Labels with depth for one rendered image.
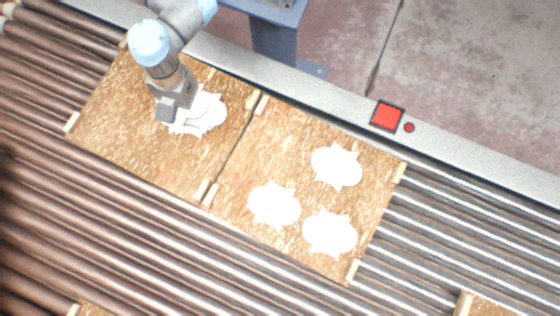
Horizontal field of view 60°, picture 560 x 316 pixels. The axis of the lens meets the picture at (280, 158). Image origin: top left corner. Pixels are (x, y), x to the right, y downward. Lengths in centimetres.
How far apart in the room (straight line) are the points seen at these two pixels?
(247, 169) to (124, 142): 33
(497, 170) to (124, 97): 100
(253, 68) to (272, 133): 20
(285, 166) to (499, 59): 158
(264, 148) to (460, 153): 51
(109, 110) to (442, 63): 164
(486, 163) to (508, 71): 126
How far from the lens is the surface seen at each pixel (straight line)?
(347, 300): 123
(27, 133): 147
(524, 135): 250
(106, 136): 136
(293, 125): 128
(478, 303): 129
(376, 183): 126
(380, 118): 131
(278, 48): 178
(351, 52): 243
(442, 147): 134
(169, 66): 99
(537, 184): 141
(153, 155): 130
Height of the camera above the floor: 215
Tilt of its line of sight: 75 degrees down
